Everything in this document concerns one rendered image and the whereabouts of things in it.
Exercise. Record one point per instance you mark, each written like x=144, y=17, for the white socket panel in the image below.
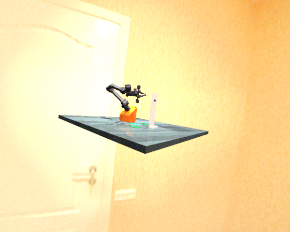
x=153, y=110

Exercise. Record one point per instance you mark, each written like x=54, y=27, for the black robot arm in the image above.
x=123, y=90

